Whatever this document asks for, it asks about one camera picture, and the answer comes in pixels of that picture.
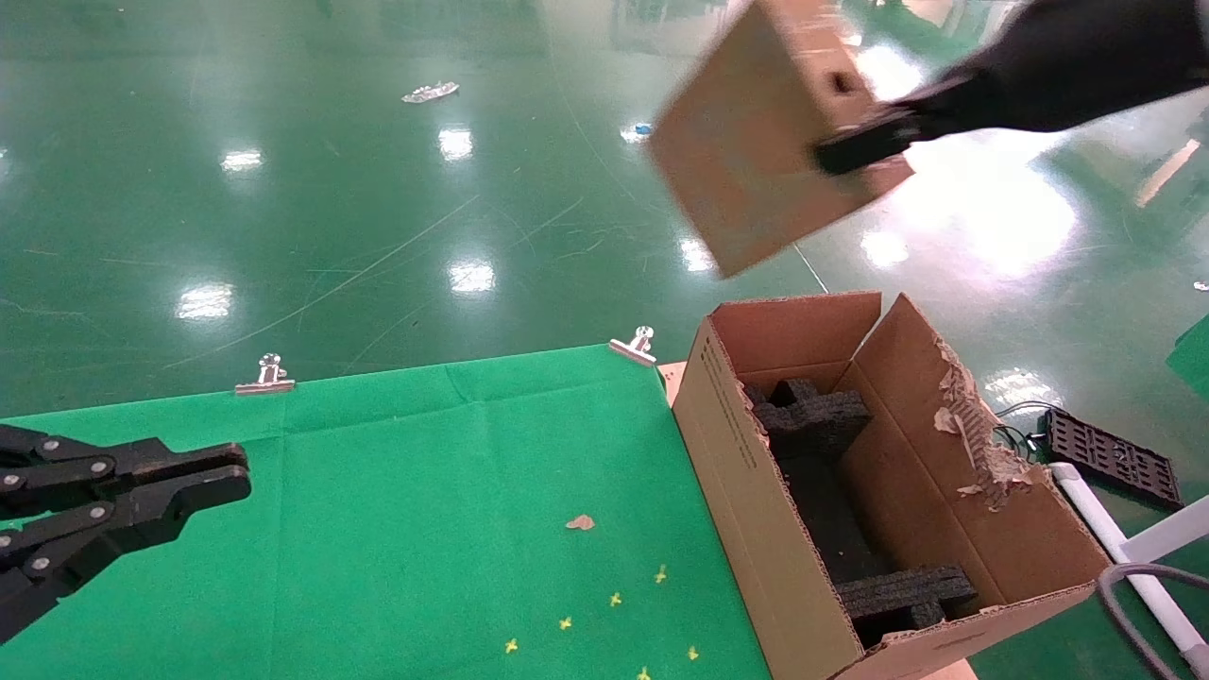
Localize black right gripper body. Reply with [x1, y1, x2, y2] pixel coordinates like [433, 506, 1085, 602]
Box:
[897, 0, 1209, 143]

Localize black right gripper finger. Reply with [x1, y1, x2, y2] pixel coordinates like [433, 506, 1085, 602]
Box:
[814, 109, 925, 176]

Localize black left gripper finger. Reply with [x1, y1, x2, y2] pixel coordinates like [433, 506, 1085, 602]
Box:
[0, 470, 254, 643]
[0, 425, 248, 520]

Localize small brown cardboard box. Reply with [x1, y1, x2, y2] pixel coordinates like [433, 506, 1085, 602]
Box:
[647, 0, 915, 280]

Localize large open cardboard carton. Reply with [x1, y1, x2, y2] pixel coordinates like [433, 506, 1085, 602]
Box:
[671, 291, 1114, 680]

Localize silver binder clip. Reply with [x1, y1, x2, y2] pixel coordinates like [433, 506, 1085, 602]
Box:
[234, 353, 297, 396]
[608, 326, 658, 367]

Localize green table cloth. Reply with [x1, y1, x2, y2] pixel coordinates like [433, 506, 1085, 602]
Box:
[0, 343, 774, 680]

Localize green cloth covered table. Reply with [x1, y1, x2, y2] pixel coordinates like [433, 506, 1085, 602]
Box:
[1165, 314, 1209, 402]

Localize black perforated plate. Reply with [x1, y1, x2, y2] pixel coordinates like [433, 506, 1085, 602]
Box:
[1042, 406, 1184, 511]

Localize thin dark wires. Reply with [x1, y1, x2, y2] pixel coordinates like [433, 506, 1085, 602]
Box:
[992, 399, 1049, 464]

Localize white tubular table frame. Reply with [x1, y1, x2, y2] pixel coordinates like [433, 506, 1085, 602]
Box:
[1048, 461, 1209, 679]

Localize grey thick cable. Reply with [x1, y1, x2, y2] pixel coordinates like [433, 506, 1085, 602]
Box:
[1096, 562, 1209, 680]

